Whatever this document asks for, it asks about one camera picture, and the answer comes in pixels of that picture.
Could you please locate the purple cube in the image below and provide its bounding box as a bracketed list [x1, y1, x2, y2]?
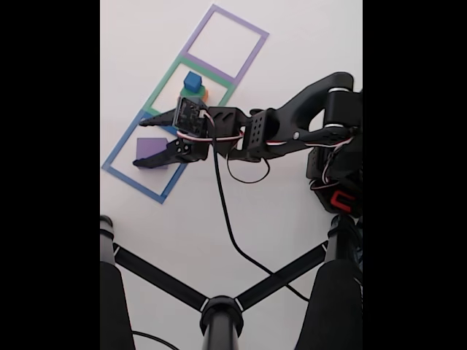
[136, 137, 171, 171]

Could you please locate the green cube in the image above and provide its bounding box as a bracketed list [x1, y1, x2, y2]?
[180, 86, 206, 101]

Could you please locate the small blue cube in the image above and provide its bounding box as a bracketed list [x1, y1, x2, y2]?
[183, 71, 203, 93]

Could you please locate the black tripod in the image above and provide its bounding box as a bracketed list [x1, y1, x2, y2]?
[100, 214, 363, 350]

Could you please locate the red white servo wire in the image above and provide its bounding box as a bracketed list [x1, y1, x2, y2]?
[177, 111, 357, 184]

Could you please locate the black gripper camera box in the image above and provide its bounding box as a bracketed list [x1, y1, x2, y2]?
[173, 96, 216, 139]

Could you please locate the green square frame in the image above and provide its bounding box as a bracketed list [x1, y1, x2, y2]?
[143, 56, 235, 121]

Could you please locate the blue square frame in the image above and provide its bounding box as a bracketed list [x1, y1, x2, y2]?
[101, 110, 190, 205]

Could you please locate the purple square frame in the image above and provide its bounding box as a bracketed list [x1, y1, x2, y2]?
[181, 3, 271, 87]

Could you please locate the thin black cable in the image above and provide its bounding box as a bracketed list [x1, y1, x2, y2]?
[131, 330, 180, 350]

